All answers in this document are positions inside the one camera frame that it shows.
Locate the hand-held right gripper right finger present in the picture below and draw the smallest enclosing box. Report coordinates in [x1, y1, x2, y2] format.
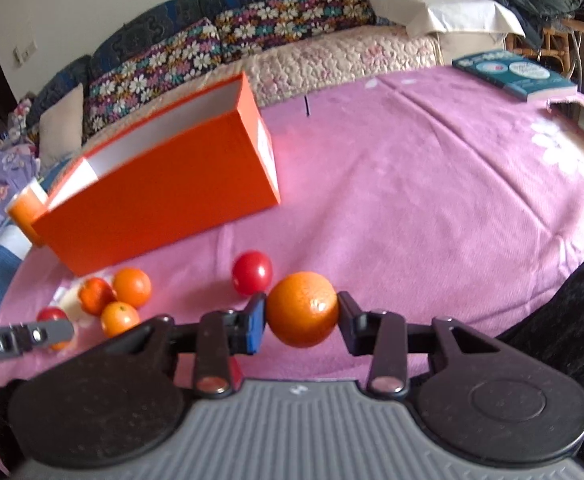
[337, 290, 504, 396]

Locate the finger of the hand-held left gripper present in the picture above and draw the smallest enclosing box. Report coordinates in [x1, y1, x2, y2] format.
[10, 320, 75, 353]

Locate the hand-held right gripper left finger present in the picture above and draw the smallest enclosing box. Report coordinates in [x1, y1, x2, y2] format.
[136, 292, 269, 401]

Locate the red tomato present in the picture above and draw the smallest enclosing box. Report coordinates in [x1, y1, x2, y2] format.
[36, 306, 70, 323]
[231, 251, 274, 297]

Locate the large orange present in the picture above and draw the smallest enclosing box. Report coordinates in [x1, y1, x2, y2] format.
[266, 271, 339, 349]

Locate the reddish orange tangerine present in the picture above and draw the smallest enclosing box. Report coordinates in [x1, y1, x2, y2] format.
[78, 277, 117, 316]

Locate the orange cardboard box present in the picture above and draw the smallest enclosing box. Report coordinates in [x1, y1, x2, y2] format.
[32, 72, 281, 277]

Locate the orange plastic cup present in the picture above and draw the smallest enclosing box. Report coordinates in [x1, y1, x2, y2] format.
[6, 179, 48, 249]

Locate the pink floral tablecloth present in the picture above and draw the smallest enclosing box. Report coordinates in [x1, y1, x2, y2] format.
[0, 62, 584, 468]

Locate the beige pillow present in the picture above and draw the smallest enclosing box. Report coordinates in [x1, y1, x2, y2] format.
[38, 82, 85, 172]

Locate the black velvet clothing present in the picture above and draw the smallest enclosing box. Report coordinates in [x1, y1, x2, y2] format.
[499, 249, 584, 466]

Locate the quilted beige sofa cover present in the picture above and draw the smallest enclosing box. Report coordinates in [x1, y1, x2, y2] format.
[244, 25, 445, 109]

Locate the small floral pillow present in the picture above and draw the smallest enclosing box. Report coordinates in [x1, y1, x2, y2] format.
[82, 16, 223, 142]

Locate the teal paperback book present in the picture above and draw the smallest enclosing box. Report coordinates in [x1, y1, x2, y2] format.
[452, 50, 579, 103]

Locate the white side cabinet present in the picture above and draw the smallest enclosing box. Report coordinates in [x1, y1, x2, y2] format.
[437, 30, 509, 67]

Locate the large floral pillow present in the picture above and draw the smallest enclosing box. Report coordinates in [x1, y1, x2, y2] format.
[214, 0, 377, 64]

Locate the rattan chair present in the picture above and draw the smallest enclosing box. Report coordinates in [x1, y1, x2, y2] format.
[507, 25, 574, 69]

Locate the white wall switch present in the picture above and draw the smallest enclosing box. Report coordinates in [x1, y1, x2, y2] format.
[12, 40, 38, 67]

